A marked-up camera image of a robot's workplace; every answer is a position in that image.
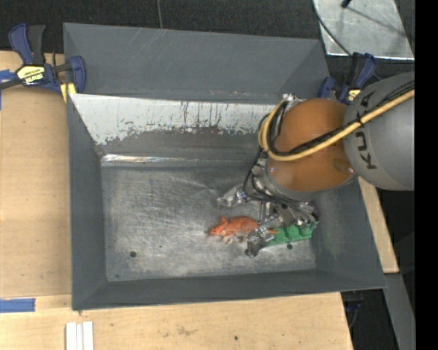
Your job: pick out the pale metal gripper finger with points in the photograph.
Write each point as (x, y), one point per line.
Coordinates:
(256, 241)
(233, 197)

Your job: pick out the grey metal bin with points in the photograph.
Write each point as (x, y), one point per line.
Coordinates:
(168, 213)

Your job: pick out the orange toy animal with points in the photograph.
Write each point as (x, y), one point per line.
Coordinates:
(237, 226)

